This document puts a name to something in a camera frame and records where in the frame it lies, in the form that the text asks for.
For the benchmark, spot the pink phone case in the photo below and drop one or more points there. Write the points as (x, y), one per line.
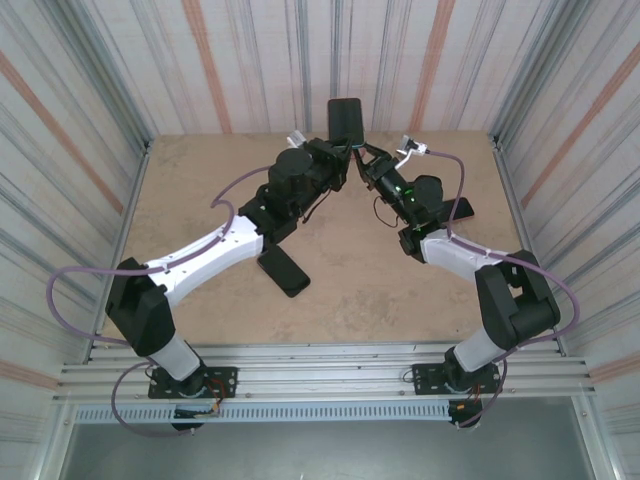
(330, 122)

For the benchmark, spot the white-edged black smartphone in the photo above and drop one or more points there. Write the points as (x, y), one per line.
(460, 218)

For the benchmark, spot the black phone case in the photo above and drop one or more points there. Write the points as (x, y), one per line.
(281, 284)

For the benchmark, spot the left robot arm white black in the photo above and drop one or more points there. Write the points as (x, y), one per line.
(210, 255)

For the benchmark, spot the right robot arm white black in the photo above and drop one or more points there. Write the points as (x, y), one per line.
(515, 300)

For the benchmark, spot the black round base cover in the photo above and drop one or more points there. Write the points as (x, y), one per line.
(187, 426)
(467, 417)

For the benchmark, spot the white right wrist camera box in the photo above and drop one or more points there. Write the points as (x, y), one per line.
(412, 145)

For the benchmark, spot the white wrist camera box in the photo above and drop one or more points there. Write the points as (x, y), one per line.
(412, 145)
(297, 138)

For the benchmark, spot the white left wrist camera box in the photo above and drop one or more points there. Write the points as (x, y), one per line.
(297, 138)

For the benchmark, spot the aluminium table side rail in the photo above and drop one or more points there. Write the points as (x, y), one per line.
(506, 175)
(139, 175)

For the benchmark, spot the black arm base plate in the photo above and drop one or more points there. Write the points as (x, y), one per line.
(425, 380)
(225, 380)

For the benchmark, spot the aluminium base frame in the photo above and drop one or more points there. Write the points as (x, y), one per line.
(325, 370)

